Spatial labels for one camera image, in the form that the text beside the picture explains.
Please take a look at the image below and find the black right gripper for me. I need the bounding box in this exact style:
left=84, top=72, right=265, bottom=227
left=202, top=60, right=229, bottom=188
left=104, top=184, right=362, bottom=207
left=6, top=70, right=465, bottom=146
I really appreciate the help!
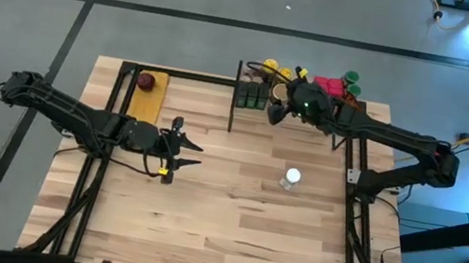
left=264, top=75, right=343, bottom=136

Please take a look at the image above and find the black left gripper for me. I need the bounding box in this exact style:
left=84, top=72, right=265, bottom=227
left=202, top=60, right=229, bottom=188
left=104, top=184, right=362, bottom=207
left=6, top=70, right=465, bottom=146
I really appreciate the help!
left=113, top=106, right=210, bottom=191

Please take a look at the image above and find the yellow lidded spice jar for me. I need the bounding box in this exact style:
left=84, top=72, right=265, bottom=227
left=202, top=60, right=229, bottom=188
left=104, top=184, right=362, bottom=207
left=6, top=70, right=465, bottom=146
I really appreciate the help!
left=275, top=65, right=297, bottom=85
left=260, top=57, right=281, bottom=76

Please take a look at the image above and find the white lidded clear spice jar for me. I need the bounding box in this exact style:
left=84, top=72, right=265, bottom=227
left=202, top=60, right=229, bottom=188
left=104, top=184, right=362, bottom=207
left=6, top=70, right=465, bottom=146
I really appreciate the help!
left=277, top=166, right=304, bottom=194

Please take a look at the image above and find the orange brown spice pouch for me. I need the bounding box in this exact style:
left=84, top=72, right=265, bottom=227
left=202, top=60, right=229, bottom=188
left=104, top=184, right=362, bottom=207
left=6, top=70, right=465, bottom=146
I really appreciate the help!
left=340, top=94, right=365, bottom=113

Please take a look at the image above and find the wooden shelf with black legs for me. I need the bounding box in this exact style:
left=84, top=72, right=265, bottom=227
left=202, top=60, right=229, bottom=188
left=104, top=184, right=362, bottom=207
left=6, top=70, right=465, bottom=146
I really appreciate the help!
left=225, top=58, right=369, bottom=158

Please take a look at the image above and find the dark red apple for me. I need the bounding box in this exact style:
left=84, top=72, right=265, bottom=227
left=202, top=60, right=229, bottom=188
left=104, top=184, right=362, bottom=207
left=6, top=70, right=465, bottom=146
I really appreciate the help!
left=135, top=70, right=159, bottom=92

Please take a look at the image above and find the black diagonal beam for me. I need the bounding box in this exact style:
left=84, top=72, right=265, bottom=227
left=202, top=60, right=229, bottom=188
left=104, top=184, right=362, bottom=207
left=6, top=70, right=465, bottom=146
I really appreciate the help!
left=396, top=199, right=469, bottom=263

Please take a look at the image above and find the left wrist black looped cable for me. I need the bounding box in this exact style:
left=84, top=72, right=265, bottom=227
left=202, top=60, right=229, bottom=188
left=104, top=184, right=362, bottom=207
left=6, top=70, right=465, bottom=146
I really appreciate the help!
left=138, top=148, right=173, bottom=181

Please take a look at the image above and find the wrist black looped cable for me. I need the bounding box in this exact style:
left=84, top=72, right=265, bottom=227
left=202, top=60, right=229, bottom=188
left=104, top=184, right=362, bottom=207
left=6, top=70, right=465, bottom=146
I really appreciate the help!
left=138, top=148, right=173, bottom=181
left=244, top=57, right=310, bottom=88

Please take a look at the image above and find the right wrist black looped cable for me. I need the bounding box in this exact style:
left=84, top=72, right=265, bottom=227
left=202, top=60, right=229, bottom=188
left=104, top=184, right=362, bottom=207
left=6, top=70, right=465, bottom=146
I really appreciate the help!
left=244, top=57, right=310, bottom=88

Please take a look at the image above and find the black aluminium rig frame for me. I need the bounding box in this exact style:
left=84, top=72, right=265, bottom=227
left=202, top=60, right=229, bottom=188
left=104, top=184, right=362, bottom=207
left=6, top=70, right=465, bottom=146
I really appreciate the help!
left=0, top=40, right=469, bottom=263

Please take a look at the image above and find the orange extension cable black plug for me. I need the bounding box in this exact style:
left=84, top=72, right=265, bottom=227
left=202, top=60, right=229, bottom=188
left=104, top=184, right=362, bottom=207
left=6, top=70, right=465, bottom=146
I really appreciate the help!
left=416, top=0, right=469, bottom=35

